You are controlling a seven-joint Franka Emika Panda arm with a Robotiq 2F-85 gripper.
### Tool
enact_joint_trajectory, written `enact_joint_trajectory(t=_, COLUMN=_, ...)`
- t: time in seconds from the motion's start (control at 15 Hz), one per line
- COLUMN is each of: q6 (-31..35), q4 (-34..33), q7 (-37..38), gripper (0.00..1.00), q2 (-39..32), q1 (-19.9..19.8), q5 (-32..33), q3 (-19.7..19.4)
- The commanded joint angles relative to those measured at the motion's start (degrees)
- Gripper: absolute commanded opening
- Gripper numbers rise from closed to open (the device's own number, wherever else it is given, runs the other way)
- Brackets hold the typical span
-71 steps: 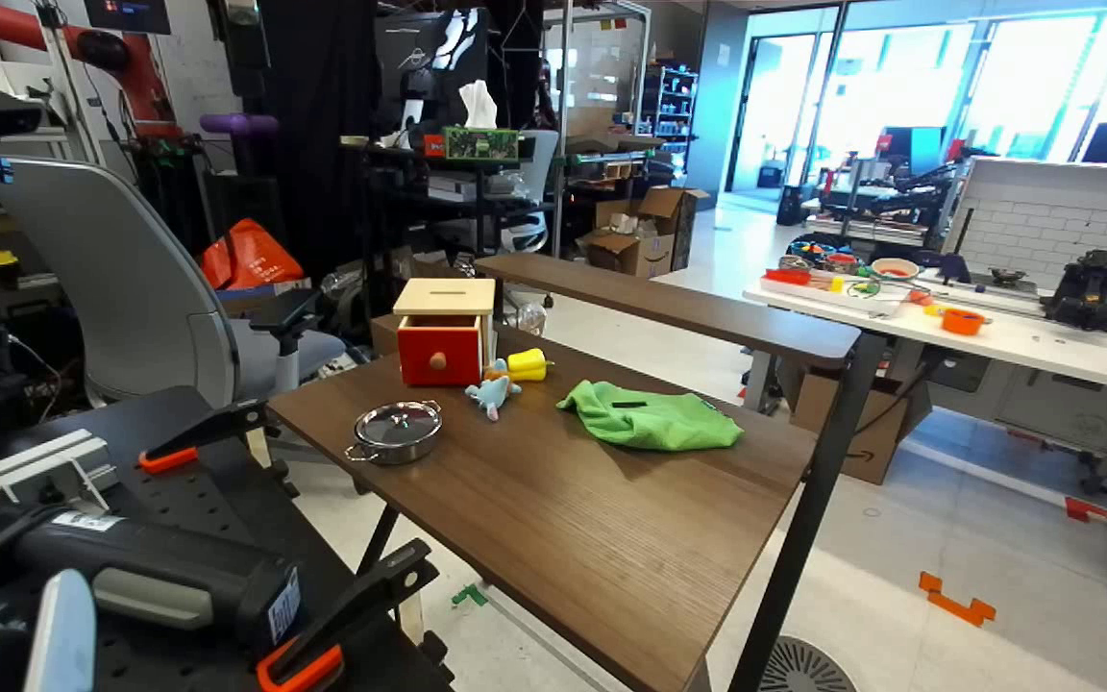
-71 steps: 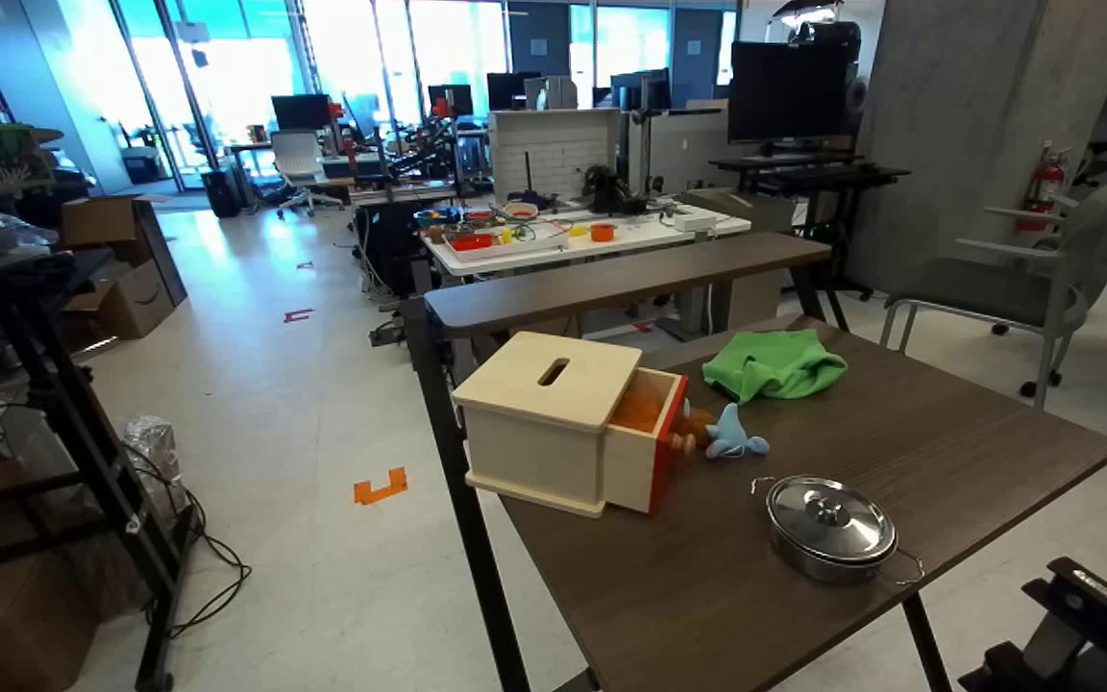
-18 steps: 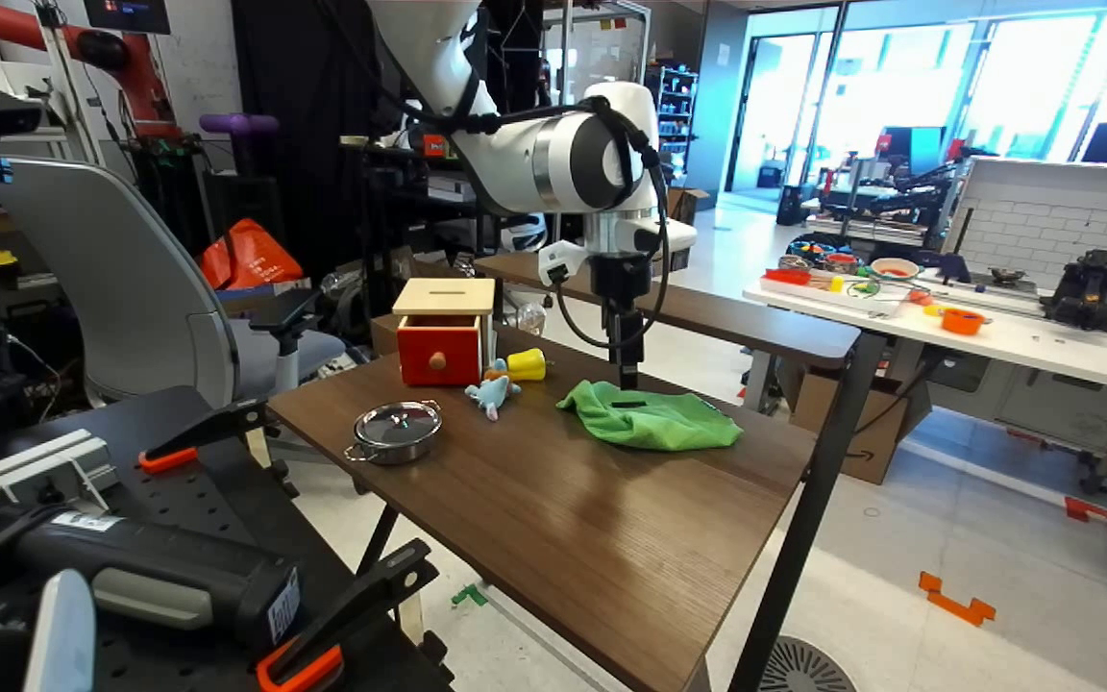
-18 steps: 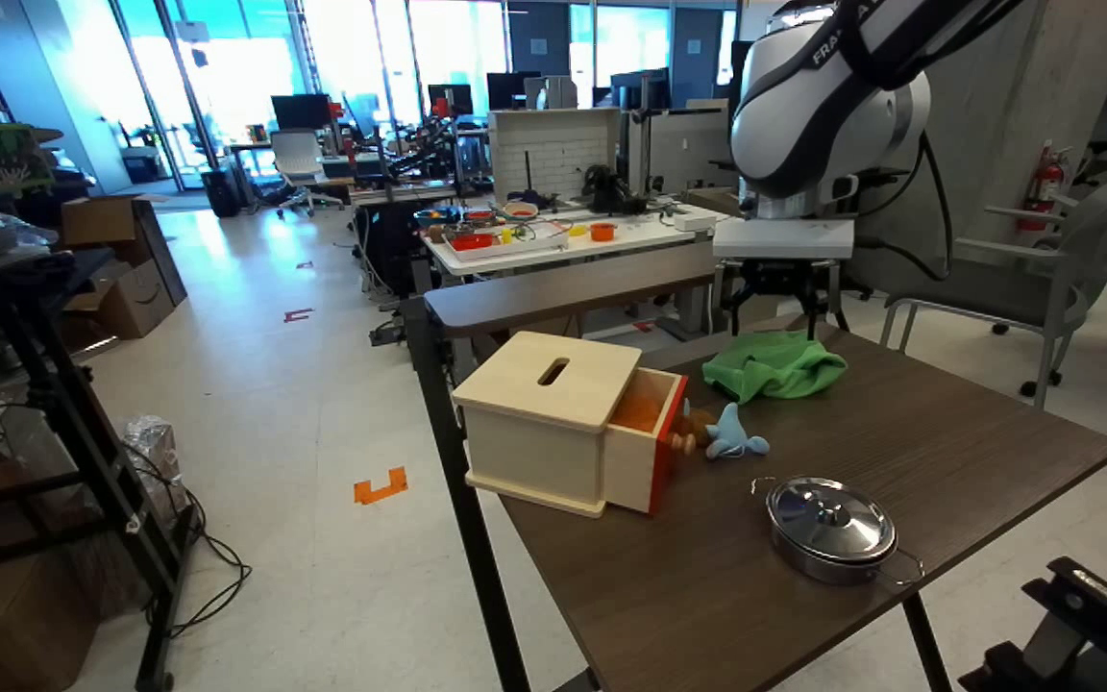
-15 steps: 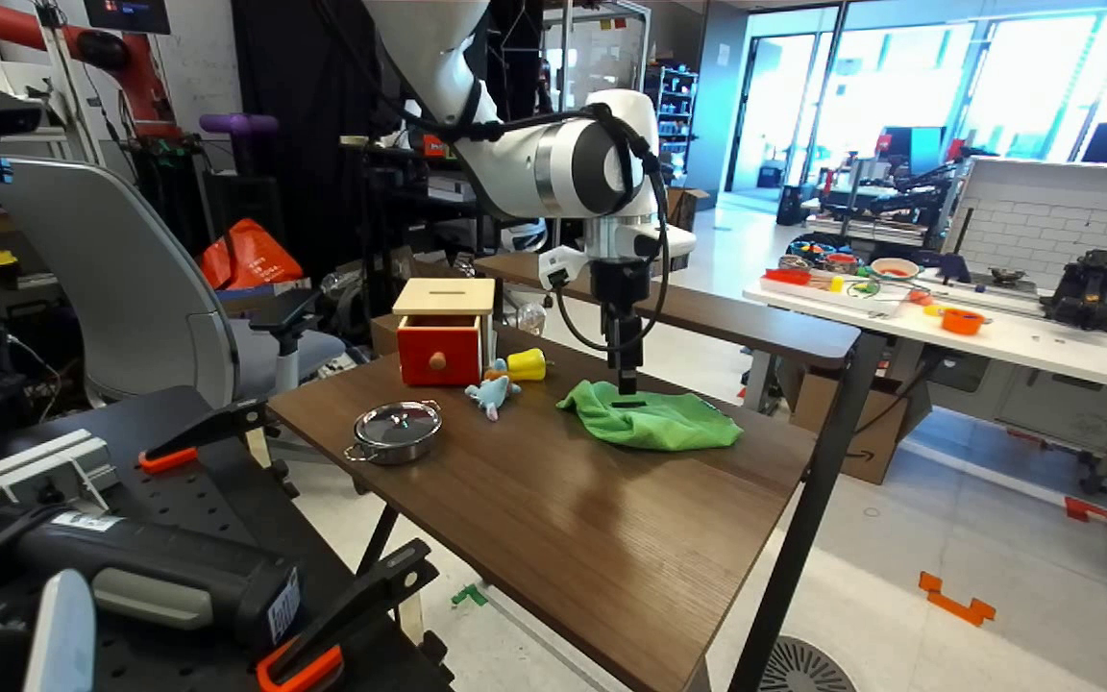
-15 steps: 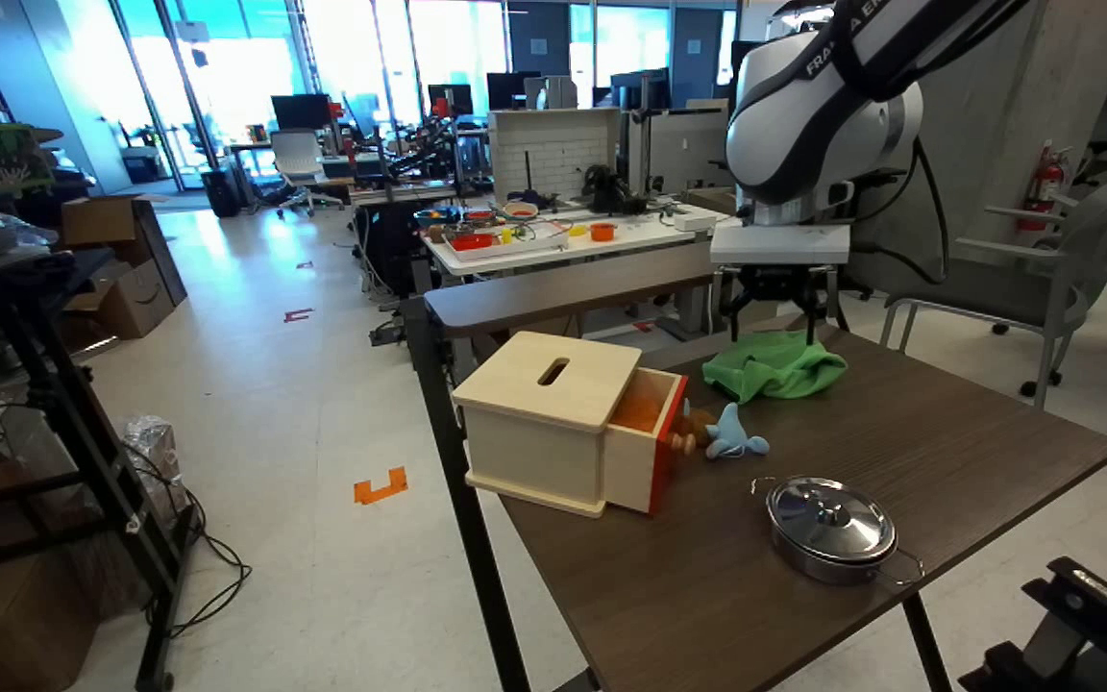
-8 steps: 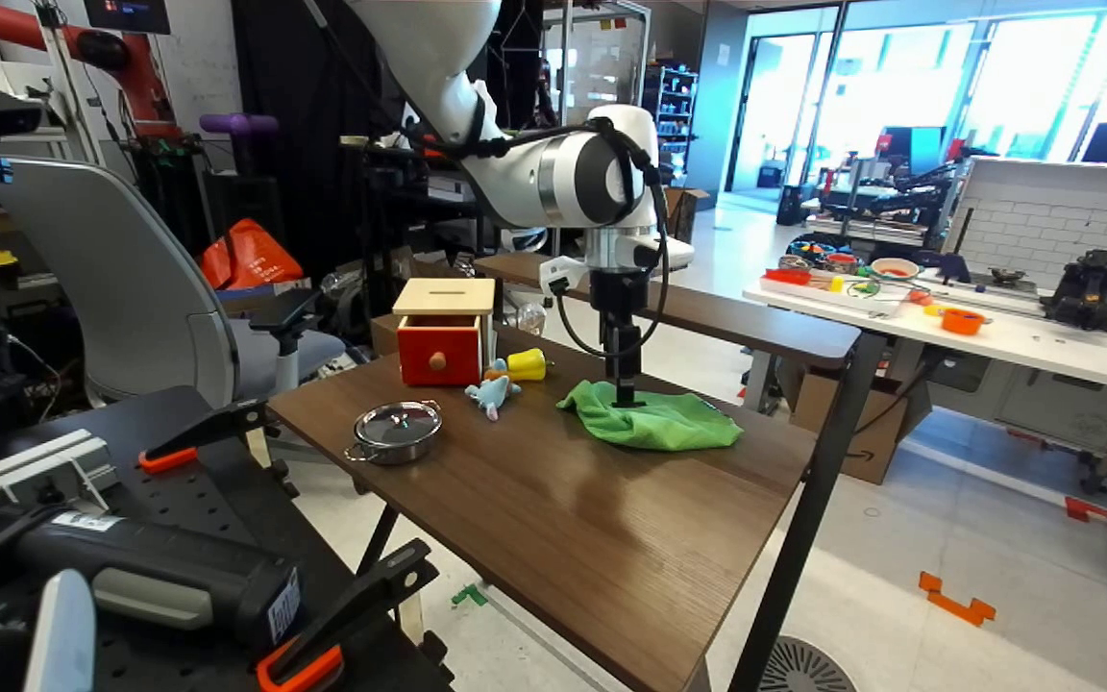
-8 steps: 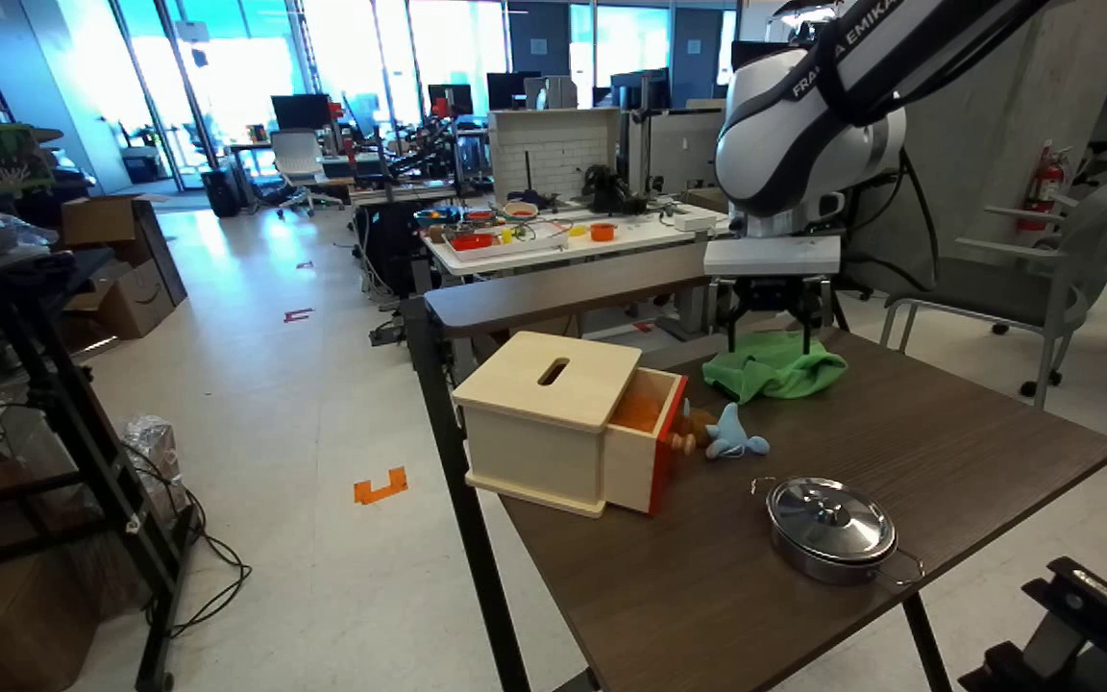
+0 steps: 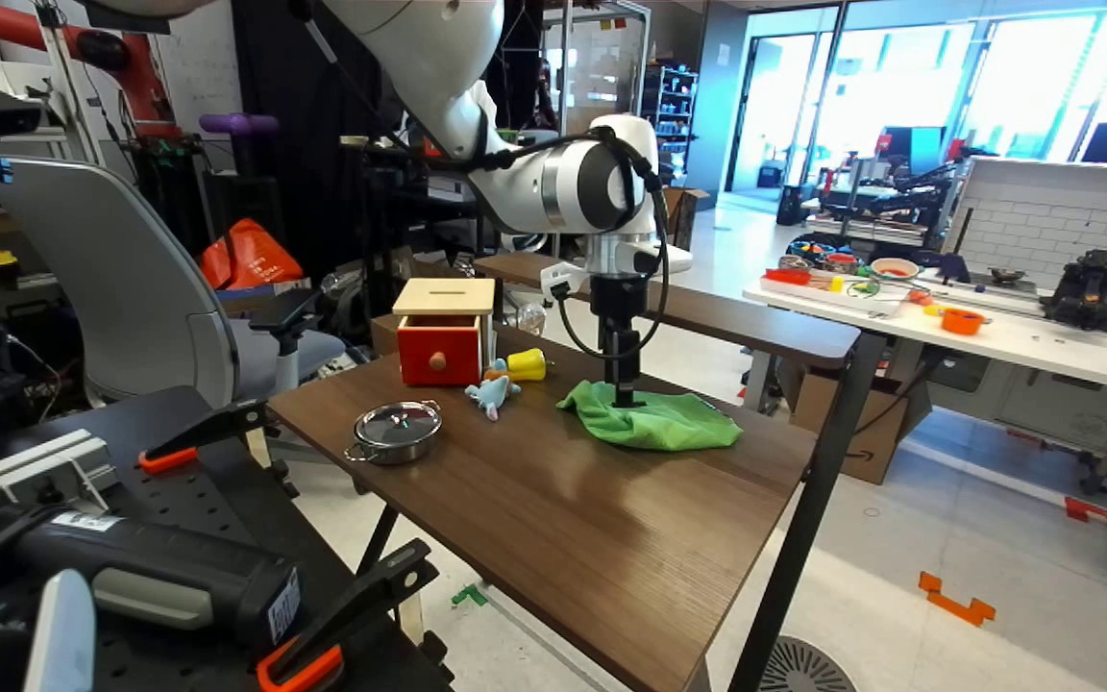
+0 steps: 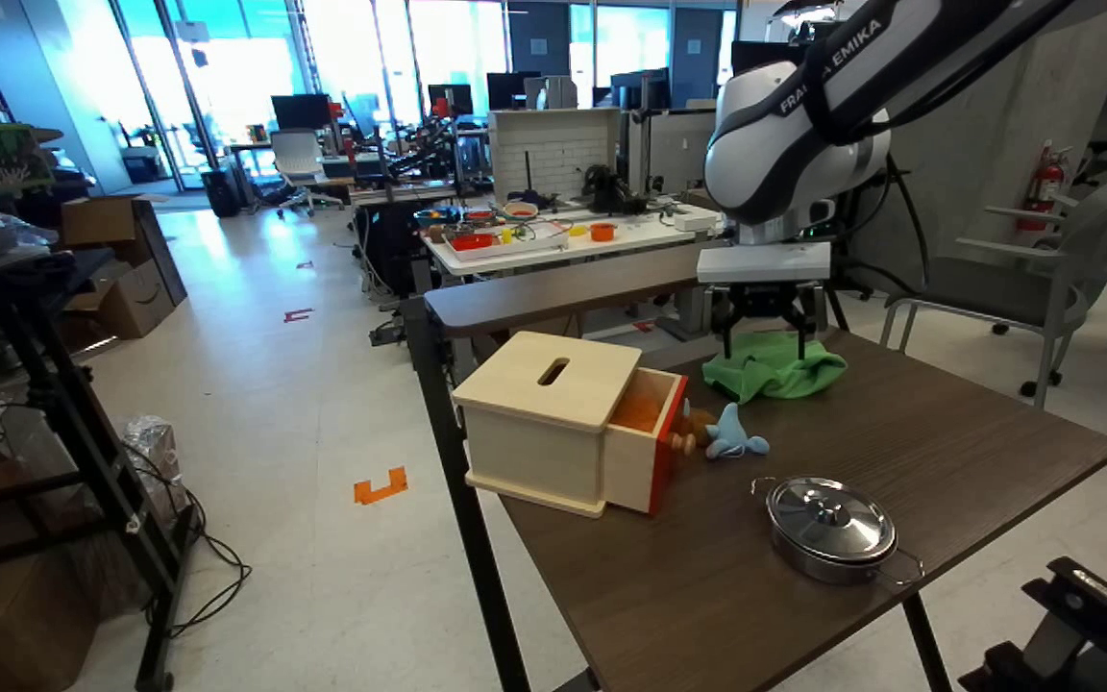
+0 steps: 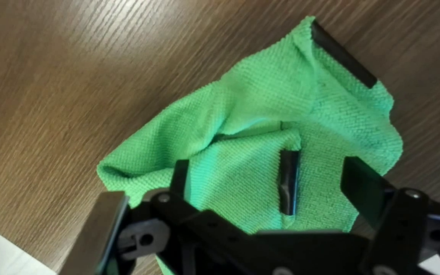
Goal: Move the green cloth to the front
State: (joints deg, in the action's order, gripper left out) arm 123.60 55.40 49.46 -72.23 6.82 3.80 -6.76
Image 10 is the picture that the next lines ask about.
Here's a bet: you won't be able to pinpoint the black waste bin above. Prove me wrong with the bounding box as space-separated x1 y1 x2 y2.
201 171 249 218

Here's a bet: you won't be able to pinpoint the red orange drawer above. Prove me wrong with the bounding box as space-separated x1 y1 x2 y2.
601 363 691 519

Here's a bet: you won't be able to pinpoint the black shelf rack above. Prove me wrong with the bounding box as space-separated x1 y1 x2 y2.
0 189 201 692

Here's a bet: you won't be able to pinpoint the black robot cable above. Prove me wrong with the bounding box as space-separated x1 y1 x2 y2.
876 163 937 295

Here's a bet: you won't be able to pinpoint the blue plush toy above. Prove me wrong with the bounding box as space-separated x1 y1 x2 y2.
702 400 773 466

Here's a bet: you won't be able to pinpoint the large cardboard box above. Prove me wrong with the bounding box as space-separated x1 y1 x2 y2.
60 236 194 345

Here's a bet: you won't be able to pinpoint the red fire extinguisher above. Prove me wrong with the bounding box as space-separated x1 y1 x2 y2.
1016 143 1072 243

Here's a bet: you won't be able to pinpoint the orange toy piece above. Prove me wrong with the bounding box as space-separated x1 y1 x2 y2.
670 404 716 453

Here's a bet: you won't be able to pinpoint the small cardboard box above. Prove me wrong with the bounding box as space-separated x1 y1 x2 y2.
58 194 142 252

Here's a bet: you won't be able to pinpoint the white office chair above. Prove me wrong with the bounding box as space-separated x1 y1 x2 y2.
270 127 343 218

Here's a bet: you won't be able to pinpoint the white cluttered table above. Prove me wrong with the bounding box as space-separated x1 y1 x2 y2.
416 196 735 284

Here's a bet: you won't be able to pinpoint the metal pot with lid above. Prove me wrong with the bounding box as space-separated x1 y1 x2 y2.
762 475 902 587

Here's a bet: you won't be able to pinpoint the black computer monitor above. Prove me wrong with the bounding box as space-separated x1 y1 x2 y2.
486 71 547 116
270 88 340 135
427 80 477 125
607 67 675 116

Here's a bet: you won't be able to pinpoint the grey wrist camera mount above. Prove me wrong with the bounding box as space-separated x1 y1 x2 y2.
691 240 839 293

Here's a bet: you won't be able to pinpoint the green cloth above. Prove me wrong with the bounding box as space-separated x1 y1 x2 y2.
698 328 853 409

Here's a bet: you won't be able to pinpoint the light wooden box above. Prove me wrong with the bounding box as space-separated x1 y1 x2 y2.
450 328 647 519

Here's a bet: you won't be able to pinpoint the clear plastic bag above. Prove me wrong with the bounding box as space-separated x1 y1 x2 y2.
118 413 190 519

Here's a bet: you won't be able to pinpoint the grey desk partition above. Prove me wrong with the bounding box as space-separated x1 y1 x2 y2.
487 109 629 203

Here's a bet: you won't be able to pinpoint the black floor cables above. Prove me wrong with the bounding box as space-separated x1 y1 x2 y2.
165 505 259 644

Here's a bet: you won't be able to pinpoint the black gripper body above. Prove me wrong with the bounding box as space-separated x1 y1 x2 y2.
706 280 832 336

